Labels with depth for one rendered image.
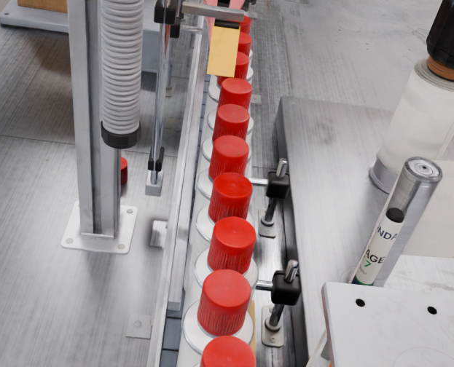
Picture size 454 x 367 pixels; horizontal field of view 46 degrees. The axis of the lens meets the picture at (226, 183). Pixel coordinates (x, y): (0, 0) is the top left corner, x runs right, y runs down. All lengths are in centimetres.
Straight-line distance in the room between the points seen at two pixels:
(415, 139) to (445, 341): 48
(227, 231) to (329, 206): 38
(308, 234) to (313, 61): 59
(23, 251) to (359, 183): 48
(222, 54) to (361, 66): 69
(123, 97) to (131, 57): 3
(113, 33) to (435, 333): 29
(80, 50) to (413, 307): 39
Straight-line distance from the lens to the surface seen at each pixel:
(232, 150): 47
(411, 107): 75
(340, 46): 131
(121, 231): 73
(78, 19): 54
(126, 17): 41
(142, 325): 64
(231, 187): 43
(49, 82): 103
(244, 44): 65
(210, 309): 36
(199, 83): 79
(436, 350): 30
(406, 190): 55
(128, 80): 43
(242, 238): 39
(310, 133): 88
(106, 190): 66
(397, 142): 77
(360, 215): 76
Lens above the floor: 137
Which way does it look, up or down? 41 degrees down
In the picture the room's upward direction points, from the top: 11 degrees clockwise
